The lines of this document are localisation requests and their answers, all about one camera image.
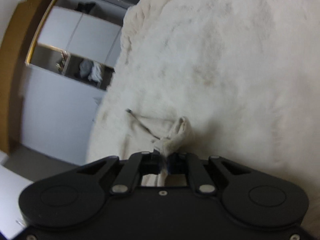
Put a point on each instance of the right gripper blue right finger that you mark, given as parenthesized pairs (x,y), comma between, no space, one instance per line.
(171,163)

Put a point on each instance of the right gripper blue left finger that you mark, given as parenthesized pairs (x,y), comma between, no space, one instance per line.
(159,160)

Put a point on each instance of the beige patterned garment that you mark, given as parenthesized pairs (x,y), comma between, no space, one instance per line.
(153,134)

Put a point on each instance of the wardrobe shelf with clothes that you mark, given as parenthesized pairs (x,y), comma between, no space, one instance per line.
(79,39)

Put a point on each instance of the cream fluffy blanket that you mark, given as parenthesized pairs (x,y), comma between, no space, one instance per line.
(244,72)

